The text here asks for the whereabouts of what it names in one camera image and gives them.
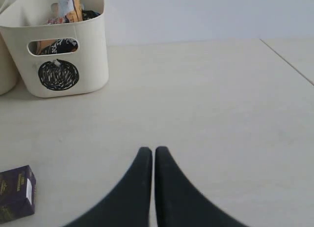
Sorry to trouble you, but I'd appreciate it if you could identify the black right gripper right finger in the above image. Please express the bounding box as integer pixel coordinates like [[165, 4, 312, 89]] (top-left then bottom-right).
[[155, 146, 245, 227]]

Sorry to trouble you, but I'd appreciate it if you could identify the purple chocolate box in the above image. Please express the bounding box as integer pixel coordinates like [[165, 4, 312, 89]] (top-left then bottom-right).
[[0, 165, 36, 224]]

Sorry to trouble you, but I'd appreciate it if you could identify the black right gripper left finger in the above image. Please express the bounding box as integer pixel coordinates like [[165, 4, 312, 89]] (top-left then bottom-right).
[[67, 147, 152, 227]]

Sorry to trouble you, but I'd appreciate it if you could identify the cream bin checker mark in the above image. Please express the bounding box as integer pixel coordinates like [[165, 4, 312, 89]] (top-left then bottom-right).
[[0, 34, 19, 95]]

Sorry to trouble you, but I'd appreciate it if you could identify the orange noodle bag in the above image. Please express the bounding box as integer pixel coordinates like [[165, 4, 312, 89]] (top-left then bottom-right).
[[34, 0, 84, 56]]

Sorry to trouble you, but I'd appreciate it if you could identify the cream bin circle mark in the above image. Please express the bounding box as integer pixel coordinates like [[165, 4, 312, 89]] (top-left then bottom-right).
[[0, 0, 109, 99]]

